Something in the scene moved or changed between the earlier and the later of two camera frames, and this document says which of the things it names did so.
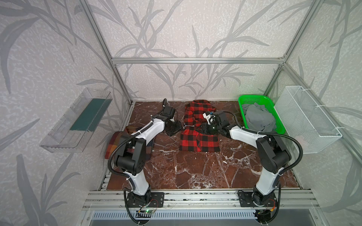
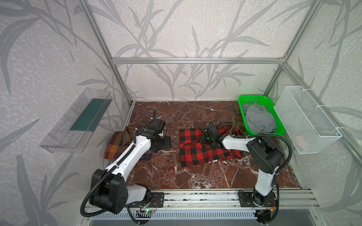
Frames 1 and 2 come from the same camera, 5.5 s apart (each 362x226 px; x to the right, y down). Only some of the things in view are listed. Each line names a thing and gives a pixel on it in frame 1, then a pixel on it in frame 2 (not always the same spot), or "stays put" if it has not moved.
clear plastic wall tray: [74, 130] stays put
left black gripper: [173, 127] -> [163, 141]
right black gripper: [206, 127] -> [208, 137]
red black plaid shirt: [190, 140] -> [193, 152]
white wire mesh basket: [311, 129] stays put
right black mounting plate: [246, 200] stays put
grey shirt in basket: [259, 117] stays put
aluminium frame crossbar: [198, 61] stays put
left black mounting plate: [157, 200] stays put
